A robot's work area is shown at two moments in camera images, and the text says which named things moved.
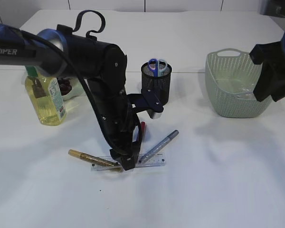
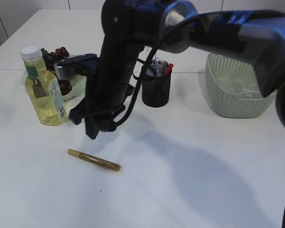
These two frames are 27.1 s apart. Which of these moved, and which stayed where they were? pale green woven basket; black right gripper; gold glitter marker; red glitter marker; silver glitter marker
Moved: red glitter marker; black right gripper; silver glitter marker
Stayed: gold glitter marker; pale green woven basket
